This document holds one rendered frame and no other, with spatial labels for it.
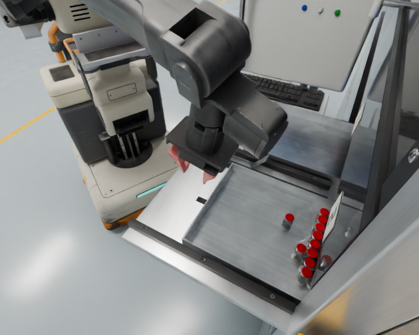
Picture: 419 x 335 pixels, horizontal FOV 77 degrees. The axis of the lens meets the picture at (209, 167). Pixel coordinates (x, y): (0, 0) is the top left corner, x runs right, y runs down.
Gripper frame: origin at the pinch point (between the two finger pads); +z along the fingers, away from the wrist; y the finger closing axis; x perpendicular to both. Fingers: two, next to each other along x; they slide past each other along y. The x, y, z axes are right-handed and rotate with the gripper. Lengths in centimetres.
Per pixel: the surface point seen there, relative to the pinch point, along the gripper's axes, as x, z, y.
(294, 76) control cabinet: 90, 24, 3
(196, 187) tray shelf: 10.4, 21.0, -2.7
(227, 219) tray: 5.3, 18.5, 8.7
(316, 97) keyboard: 78, 22, 16
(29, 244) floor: -14, 127, -86
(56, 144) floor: 53, 138, -140
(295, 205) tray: 17.3, 15.8, 22.0
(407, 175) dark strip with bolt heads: -5.0, -23.3, 21.3
